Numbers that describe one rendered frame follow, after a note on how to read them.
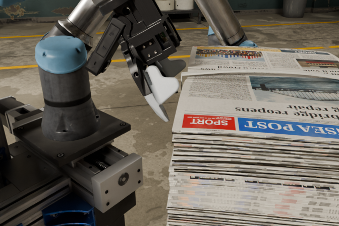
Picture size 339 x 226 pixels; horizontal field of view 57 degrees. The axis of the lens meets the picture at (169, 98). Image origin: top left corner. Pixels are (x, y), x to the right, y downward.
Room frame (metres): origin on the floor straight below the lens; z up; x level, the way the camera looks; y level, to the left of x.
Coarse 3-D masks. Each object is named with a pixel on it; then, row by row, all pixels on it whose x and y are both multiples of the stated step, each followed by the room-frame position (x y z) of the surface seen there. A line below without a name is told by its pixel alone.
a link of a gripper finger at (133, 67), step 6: (126, 54) 0.48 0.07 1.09; (126, 60) 0.47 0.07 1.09; (132, 60) 0.47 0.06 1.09; (138, 60) 0.48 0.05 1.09; (132, 66) 0.46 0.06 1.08; (138, 66) 0.47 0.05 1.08; (132, 72) 0.46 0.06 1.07; (138, 72) 0.46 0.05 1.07; (138, 78) 0.45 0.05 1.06; (144, 78) 0.46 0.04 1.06; (138, 84) 0.45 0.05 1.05; (144, 84) 0.46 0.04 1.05; (144, 90) 0.45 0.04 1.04; (150, 90) 0.45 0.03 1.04
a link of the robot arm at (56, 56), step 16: (48, 48) 0.70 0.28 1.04; (64, 48) 0.71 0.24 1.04; (80, 48) 0.72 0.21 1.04; (48, 64) 0.68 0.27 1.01; (64, 64) 0.68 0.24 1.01; (80, 64) 0.71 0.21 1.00; (48, 80) 0.68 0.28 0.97; (64, 80) 0.68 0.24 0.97; (80, 80) 0.70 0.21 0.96; (48, 96) 0.68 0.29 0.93; (64, 96) 0.68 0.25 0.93; (80, 96) 0.70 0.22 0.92
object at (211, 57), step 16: (192, 48) 0.63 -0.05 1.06; (208, 48) 0.63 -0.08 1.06; (224, 48) 0.62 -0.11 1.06; (240, 48) 0.62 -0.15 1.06; (256, 48) 0.63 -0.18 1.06; (272, 48) 0.63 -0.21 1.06; (192, 64) 0.53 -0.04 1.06; (208, 64) 0.53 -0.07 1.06; (224, 64) 0.53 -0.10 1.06; (240, 64) 0.53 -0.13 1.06; (256, 64) 0.53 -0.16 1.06; (272, 64) 0.53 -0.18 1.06; (288, 64) 0.53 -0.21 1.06; (304, 64) 0.53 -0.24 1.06; (320, 64) 0.53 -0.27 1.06; (336, 64) 0.53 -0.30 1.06
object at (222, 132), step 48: (192, 96) 0.38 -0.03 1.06; (240, 96) 0.39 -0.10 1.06; (288, 96) 0.39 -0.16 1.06; (336, 96) 0.39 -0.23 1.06; (192, 144) 0.30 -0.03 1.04; (240, 144) 0.29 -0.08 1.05; (288, 144) 0.28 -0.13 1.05; (336, 144) 0.28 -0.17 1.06; (192, 192) 0.30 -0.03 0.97; (240, 192) 0.29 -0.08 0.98; (288, 192) 0.29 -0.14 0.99; (336, 192) 0.27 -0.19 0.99
